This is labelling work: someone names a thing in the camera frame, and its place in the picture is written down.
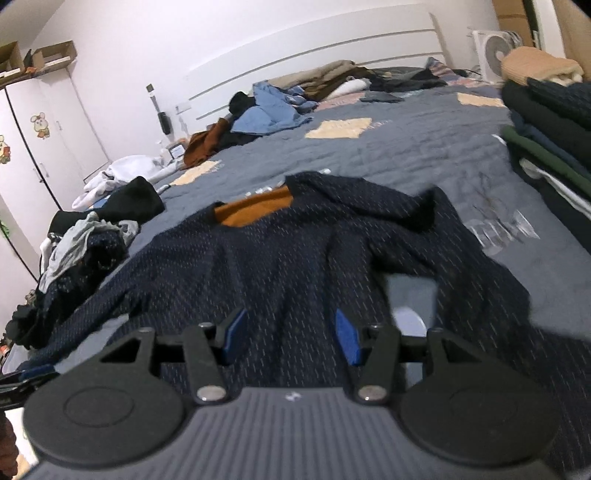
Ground cardboard sheet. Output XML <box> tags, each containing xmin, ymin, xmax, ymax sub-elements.
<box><xmin>492</xmin><ymin>0</ymin><xmax>532</xmax><ymax>47</ymax></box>

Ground white box fan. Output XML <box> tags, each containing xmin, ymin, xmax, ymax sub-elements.
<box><xmin>472</xmin><ymin>28</ymin><xmax>525</xmax><ymax>84</ymax></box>

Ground white headboard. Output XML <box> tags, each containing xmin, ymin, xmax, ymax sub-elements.
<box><xmin>185</xmin><ymin>4</ymin><xmax>458</xmax><ymax>123</ymax></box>

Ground black garment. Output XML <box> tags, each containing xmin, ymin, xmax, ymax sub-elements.
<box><xmin>7</xmin><ymin>277</ymin><xmax>61</xmax><ymax>352</ymax></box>
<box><xmin>228</xmin><ymin>91</ymin><xmax>257</xmax><ymax>116</ymax></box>

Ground beige curtain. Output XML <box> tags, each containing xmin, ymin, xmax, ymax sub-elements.
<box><xmin>554</xmin><ymin>0</ymin><xmax>591</xmax><ymax>75</ymax></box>

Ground stack of folded dark clothes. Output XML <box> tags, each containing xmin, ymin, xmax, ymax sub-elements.
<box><xmin>501</xmin><ymin>76</ymin><xmax>591</xmax><ymax>254</ymax></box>

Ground white cloth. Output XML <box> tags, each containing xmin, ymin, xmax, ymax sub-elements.
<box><xmin>330</xmin><ymin>78</ymin><xmax>370</xmax><ymax>97</ymax></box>

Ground light grey garment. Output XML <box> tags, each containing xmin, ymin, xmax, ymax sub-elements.
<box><xmin>39</xmin><ymin>217</ymin><xmax>139</xmax><ymax>291</ymax></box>

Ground navy dotted sweater orange lining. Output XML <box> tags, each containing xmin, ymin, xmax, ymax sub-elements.
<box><xmin>16</xmin><ymin>171</ymin><xmax>591</xmax><ymax>462</ymax></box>

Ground dark clothes heap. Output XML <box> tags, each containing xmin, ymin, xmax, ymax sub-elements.
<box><xmin>360</xmin><ymin>67</ymin><xmax>448</xmax><ymax>104</ymax></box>

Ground white wardrobe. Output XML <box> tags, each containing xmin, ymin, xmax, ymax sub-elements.
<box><xmin>0</xmin><ymin>74</ymin><xmax>112</xmax><ymax>287</ymax></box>

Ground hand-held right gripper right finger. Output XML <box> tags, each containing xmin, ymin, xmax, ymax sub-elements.
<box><xmin>335</xmin><ymin>308</ymin><xmax>488</xmax><ymax>407</ymax></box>

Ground rust brown garment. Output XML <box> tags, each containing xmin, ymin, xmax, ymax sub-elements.
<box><xmin>184</xmin><ymin>117</ymin><xmax>232</xmax><ymax>167</ymax></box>

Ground blue denim shirt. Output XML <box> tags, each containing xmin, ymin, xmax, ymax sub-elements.
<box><xmin>231</xmin><ymin>80</ymin><xmax>319</xmax><ymax>137</ymax></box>

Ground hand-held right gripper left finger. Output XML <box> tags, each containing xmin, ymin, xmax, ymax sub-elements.
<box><xmin>98</xmin><ymin>307</ymin><xmax>249</xmax><ymax>407</ymax></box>

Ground striped pink cloth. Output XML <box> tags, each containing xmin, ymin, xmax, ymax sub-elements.
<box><xmin>425</xmin><ymin>56</ymin><xmax>490</xmax><ymax>88</ymax></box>

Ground khaki clothes pile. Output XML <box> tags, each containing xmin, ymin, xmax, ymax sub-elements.
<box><xmin>268</xmin><ymin>60</ymin><xmax>370</xmax><ymax>100</ymax></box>

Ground black sweater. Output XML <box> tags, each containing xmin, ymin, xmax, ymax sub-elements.
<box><xmin>48</xmin><ymin>176</ymin><xmax>165</xmax><ymax>232</ymax></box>

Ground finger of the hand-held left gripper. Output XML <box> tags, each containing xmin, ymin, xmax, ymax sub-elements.
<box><xmin>0</xmin><ymin>364</ymin><xmax>58</xmax><ymax>409</ymax></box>

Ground grey printed quilt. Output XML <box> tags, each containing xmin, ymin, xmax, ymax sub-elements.
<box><xmin>60</xmin><ymin>69</ymin><xmax>591</xmax><ymax>352</ymax></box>

